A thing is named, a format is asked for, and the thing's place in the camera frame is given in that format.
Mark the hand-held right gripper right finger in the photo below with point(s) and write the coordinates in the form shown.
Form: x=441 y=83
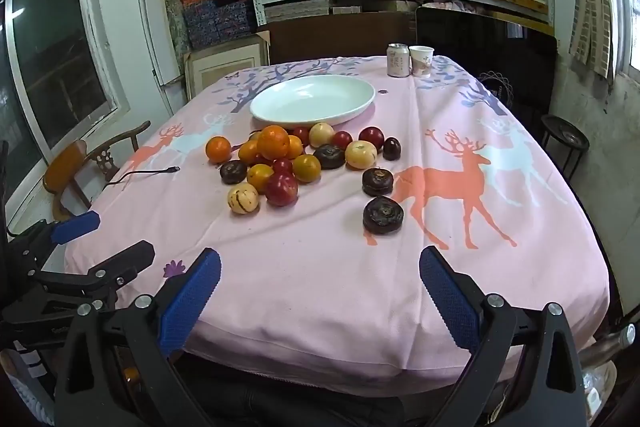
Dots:
x=450 y=302

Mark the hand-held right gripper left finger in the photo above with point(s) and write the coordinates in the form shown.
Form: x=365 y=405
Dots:
x=192 y=297

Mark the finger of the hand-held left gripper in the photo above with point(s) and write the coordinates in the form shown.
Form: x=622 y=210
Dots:
x=75 y=226
x=132 y=257

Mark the dark brown water chestnut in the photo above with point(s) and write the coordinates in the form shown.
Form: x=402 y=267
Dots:
x=377 y=182
x=329 y=157
x=383 y=215
x=233 y=172

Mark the purple striped pepino melon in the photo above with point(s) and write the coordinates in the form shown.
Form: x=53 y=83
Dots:
x=242 y=198

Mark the small orange mandarin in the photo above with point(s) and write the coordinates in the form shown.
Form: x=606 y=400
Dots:
x=296 y=148
x=306 y=168
x=218 y=149
x=247 y=153

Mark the dark purple plum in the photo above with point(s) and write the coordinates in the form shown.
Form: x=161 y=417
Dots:
x=391 y=149

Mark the small olive brown fruit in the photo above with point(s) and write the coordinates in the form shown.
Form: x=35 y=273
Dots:
x=254 y=136

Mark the large yellow pepino melon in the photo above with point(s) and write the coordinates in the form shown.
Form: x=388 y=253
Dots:
x=361 y=154

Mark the large orange mandarin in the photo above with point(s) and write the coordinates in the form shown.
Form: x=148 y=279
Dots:
x=273 y=142

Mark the red cherry tomato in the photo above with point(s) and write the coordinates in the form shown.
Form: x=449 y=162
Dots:
x=342 y=140
x=282 y=165
x=301 y=135

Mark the pale yellow pepino melon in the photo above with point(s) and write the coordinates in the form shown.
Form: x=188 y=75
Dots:
x=321 y=134

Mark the white oval plate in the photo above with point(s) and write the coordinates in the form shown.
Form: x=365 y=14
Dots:
x=310 y=102

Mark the wooden chair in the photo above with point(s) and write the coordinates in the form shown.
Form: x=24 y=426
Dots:
x=62 y=167

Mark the pink deer print tablecloth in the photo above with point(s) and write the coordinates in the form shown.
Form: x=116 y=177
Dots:
x=325 y=267

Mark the amber cherry tomato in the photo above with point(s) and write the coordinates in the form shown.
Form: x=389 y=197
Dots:
x=259 y=177

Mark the person's dark trousers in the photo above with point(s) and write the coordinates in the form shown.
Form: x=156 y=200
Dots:
x=300 y=402

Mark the grey metal tube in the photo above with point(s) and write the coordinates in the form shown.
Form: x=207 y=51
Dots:
x=607 y=342

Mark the white framed window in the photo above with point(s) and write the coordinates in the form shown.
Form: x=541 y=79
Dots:
x=55 y=52

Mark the white trim strip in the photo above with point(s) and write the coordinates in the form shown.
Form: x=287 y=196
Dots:
x=150 y=42

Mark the cream framed panel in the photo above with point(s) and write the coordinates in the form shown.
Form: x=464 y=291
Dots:
x=220 y=67

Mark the grey marble slab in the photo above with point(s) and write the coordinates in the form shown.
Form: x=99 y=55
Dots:
x=175 y=17

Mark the white paper cup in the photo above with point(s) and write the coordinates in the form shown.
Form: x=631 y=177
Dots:
x=421 y=63

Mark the silver drink can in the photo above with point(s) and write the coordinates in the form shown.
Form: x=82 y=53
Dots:
x=398 y=62

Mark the black chair back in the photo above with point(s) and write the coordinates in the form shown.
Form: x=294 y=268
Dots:
x=500 y=57

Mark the stack of blue patterned boxes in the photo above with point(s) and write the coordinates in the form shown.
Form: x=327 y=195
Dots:
x=217 y=19

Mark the brown chair back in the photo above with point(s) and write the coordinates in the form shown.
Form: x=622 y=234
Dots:
x=325 y=39

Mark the bright glass window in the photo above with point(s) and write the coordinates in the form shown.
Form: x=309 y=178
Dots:
x=630 y=17

